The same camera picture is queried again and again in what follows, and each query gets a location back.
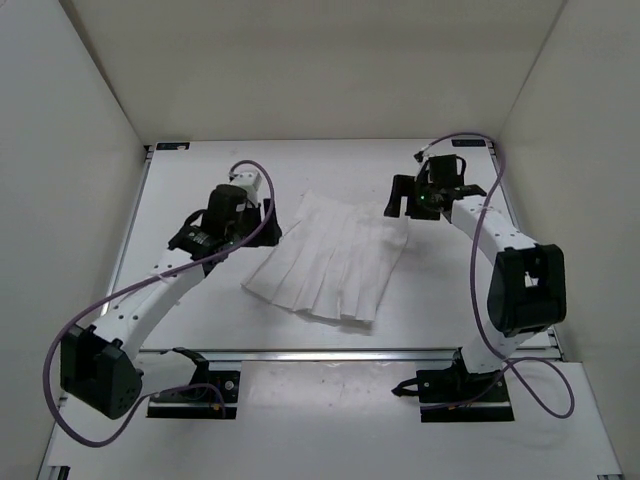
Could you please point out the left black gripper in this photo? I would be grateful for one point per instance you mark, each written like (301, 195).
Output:
(270, 234)

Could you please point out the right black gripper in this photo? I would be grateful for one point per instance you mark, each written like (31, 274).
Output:
(405, 186)

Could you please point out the white pleated skirt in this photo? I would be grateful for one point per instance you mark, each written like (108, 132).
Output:
(333, 262)

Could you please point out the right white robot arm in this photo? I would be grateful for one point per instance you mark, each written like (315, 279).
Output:
(527, 291)

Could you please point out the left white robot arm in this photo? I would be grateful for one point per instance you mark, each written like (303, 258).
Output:
(101, 365)

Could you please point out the right blue table label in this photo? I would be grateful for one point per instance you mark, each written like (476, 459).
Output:
(468, 143)

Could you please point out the blue table label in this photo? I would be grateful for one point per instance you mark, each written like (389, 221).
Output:
(172, 146)
(468, 143)

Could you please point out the left blue table label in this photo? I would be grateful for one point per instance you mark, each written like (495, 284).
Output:
(172, 146)

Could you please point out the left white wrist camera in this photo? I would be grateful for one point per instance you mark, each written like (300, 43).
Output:
(249, 180)

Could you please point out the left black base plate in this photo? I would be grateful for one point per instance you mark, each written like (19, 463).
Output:
(192, 397)

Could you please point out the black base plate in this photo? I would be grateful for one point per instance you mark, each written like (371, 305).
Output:
(192, 397)
(453, 395)

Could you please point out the aluminium table rail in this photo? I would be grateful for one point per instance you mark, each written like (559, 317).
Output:
(331, 356)

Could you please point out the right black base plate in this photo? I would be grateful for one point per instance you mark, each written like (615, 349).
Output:
(453, 395)

